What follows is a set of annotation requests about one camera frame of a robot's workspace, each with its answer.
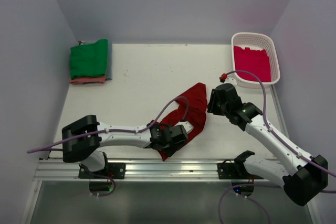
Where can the magenta t-shirt in basket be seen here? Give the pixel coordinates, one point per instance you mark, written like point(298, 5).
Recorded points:
point(254, 61)

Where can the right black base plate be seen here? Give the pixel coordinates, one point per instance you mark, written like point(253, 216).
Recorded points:
point(229, 169)

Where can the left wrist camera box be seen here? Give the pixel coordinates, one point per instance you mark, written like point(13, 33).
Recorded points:
point(187, 126)

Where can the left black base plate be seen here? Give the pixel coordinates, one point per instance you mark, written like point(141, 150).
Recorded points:
point(111, 170)

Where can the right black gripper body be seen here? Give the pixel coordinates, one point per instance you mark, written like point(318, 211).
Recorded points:
point(216, 107)

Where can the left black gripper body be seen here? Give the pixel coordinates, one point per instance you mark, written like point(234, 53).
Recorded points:
point(170, 147)

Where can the aluminium mounting rail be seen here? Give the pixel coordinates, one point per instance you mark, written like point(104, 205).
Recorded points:
point(136, 170)

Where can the pink folded t-shirt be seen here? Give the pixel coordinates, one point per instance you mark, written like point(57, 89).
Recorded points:
point(88, 80)

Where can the dark red t-shirt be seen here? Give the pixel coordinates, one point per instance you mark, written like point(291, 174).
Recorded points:
point(192, 105)

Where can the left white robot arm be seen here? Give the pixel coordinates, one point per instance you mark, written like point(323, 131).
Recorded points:
point(82, 139)

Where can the green folded t-shirt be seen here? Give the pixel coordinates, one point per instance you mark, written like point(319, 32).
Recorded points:
point(89, 60)

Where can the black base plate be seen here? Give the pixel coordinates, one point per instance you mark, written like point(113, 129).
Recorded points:
point(229, 169)
point(111, 170)

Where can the white plastic basket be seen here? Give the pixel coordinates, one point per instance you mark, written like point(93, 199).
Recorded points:
point(258, 41)

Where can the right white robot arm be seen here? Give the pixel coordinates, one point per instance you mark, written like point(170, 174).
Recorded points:
point(301, 175)

